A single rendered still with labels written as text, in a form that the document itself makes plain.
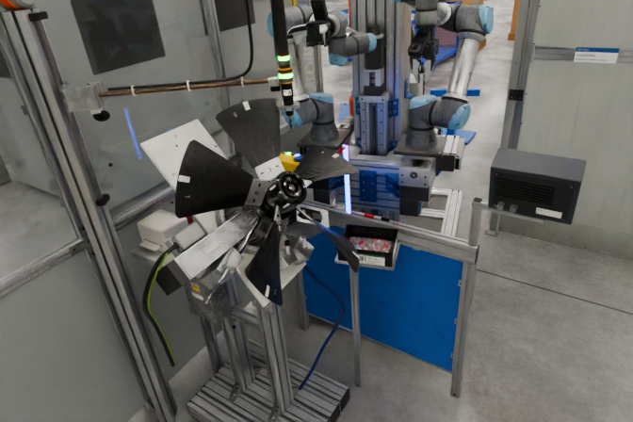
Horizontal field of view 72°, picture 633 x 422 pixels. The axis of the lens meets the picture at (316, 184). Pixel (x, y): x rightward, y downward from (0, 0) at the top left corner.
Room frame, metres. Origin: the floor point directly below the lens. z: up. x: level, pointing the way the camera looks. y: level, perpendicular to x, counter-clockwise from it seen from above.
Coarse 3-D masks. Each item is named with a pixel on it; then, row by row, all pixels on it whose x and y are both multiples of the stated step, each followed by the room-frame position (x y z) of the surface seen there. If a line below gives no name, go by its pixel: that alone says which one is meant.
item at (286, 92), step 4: (284, 84) 1.32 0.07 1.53; (288, 84) 1.32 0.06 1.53; (284, 88) 1.32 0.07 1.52; (288, 88) 1.32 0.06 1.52; (292, 88) 1.33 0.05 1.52; (284, 92) 1.32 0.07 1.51; (288, 92) 1.32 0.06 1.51; (292, 92) 1.33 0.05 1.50; (284, 96) 1.32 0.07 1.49; (288, 96) 1.32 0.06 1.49; (292, 96) 1.33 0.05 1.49; (284, 100) 1.32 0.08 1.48; (288, 100) 1.32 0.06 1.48; (292, 100) 1.33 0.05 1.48; (284, 104) 1.33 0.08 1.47; (288, 104) 1.32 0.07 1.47; (292, 104) 1.33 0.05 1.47; (288, 112) 1.33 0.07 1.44; (292, 112) 1.33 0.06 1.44
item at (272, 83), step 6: (270, 78) 1.33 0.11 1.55; (276, 78) 1.33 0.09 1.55; (270, 84) 1.32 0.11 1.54; (276, 84) 1.32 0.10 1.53; (270, 90) 1.32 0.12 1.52; (276, 90) 1.32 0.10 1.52; (276, 96) 1.32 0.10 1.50; (276, 102) 1.32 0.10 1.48; (282, 102) 1.33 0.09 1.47; (294, 102) 1.35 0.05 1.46; (282, 108) 1.31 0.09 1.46; (288, 108) 1.30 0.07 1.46; (294, 108) 1.31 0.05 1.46
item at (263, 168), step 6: (270, 162) 1.33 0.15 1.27; (276, 162) 1.32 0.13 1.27; (258, 168) 1.32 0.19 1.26; (264, 168) 1.32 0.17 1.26; (276, 168) 1.31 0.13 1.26; (282, 168) 1.31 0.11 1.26; (258, 174) 1.31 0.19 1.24; (264, 174) 1.31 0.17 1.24; (270, 174) 1.30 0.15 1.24; (276, 174) 1.30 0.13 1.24
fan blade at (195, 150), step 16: (192, 144) 1.16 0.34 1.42; (192, 160) 1.14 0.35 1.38; (208, 160) 1.16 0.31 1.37; (224, 160) 1.18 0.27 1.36; (192, 176) 1.12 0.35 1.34; (208, 176) 1.14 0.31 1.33; (224, 176) 1.16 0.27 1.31; (240, 176) 1.19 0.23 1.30; (176, 192) 1.08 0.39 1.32; (192, 192) 1.10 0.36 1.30; (208, 192) 1.13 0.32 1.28; (224, 192) 1.15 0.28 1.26; (240, 192) 1.18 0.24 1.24; (176, 208) 1.07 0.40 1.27; (192, 208) 1.09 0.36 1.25; (208, 208) 1.12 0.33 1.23; (224, 208) 1.15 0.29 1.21
